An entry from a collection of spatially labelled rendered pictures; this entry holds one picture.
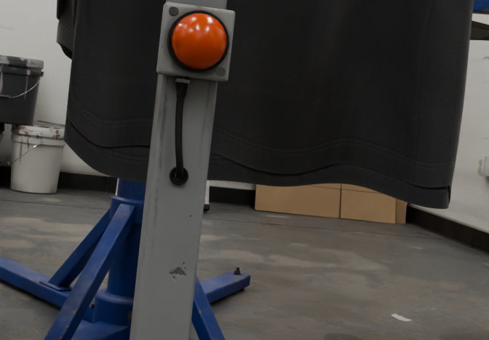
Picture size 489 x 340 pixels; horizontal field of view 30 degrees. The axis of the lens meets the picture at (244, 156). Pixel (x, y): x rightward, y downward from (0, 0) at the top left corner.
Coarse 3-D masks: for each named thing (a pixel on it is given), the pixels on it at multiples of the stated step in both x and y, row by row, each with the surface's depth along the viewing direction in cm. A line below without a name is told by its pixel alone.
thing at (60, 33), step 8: (64, 0) 98; (64, 8) 98; (72, 8) 97; (56, 16) 100; (64, 16) 98; (64, 24) 99; (64, 32) 99; (72, 32) 98; (56, 40) 101; (64, 40) 99; (72, 40) 98; (64, 48) 107; (72, 48) 98
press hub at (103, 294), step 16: (128, 192) 223; (144, 192) 223; (112, 208) 225; (128, 240) 223; (128, 256) 223; (112, 272) 226; (128, 272) 224; (112, 288) 226; (128, 288) 224; (96, 304) 226; (112, 304) 222; (128, 304) 221; (96, 320) 225; (112, 320) 222; (128, 320) 221; (128, 336) 222
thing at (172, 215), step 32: (192, 0) 64; (224, 0) 65; (160, 64) 63; (224, 64) 64; (160, 96) 64; (192, 96) 65; (160, 128) 64; (192, 128) 65; (160, 160) 64; (192, 160) 65; (160, 192) 65; (192, 192) 65; (160, 224) 65; (192, 224) 65; (160, 256) 65; (192, 256) 65; (160, 288) 65; (192, 288) 66; (160, 320) 65
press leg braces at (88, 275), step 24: (120, 216) 219; (96, 240) 240; (120, 240) 216; (72, 264) 248; (96, 264) 209; (72, 288) 205; (96, 288) 207; (72, 312) 200; (192, 312) 208; (48, 336) 196; (72, 336) 199; (216, 336) 204
